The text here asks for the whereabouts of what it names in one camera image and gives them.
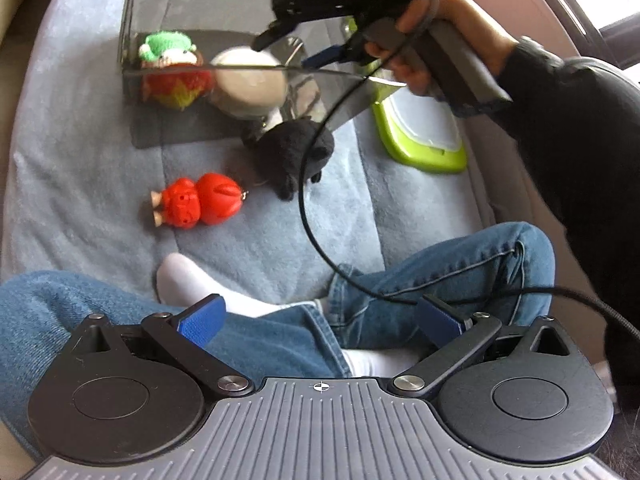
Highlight round white blue container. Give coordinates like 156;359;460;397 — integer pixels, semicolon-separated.
208;46;288;119

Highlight lime green box lid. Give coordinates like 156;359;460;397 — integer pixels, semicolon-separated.
372;88;468;174

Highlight black plush toy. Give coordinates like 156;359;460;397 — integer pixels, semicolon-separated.
242;116;335;202

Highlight red plush doll keychain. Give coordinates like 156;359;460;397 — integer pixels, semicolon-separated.
150;172;247;230

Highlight smoky transparent storage box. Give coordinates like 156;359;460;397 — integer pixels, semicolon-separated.
119;0;401;148

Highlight green crochet doll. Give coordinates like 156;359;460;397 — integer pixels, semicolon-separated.
138;30;214;110

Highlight black right sleeve forearm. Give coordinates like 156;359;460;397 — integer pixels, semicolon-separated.
491;34;640;401

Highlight person's right hand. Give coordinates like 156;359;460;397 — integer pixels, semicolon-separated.
364;0;518;96

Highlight white sock foot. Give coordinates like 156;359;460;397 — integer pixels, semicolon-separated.
156;252;328;318

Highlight right leg blue jeans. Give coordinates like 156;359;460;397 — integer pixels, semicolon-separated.
326;222;555;350

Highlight leg blue jeans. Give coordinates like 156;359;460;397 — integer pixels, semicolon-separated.
326;222;555;350
0;268;352;461

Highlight left leg blue jeans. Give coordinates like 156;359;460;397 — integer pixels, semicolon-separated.
0;268;352;461

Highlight grey blue bed sheet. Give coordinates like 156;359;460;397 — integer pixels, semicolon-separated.
1;0;495;304

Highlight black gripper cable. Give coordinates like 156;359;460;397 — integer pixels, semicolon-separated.
297;0;640;346

